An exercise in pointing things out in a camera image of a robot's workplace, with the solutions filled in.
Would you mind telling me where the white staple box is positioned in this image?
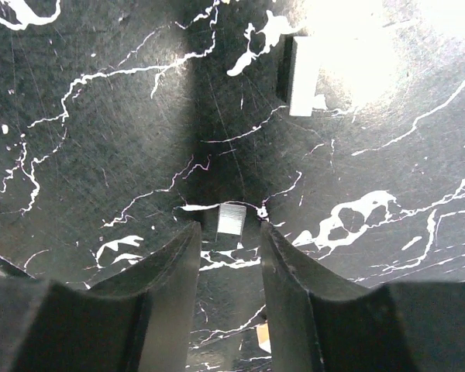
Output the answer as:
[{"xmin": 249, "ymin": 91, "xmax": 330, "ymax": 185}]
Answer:
[{"xmin": 256, "ymin": 322, "xmax": 271, "ymax": 353}]

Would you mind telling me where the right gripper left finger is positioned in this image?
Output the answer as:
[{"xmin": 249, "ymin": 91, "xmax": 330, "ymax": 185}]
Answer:
[{"xmin": 12, "ymin": 222, "xmax": 202, "ymax": 371}]

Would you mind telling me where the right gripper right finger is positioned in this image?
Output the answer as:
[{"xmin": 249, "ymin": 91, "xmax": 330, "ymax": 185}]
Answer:
[{"xmin": 260, "ymin": 222, "xmax": 415, "ymax": 371}]

